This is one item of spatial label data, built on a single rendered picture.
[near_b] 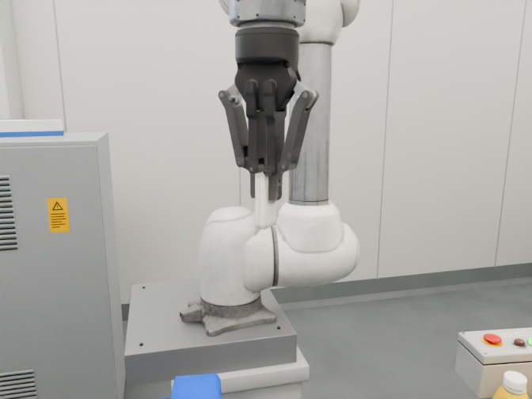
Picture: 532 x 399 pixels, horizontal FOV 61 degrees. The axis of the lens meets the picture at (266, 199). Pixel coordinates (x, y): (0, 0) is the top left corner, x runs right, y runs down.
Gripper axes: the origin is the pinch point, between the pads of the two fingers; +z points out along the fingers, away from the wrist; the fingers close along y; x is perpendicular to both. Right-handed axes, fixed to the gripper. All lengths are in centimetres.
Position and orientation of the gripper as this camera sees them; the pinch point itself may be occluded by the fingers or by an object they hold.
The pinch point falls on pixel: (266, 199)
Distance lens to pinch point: 57.1
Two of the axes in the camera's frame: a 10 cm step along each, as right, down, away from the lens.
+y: 8.6, 1.2, -4.9
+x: 5.1, -1.9, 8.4
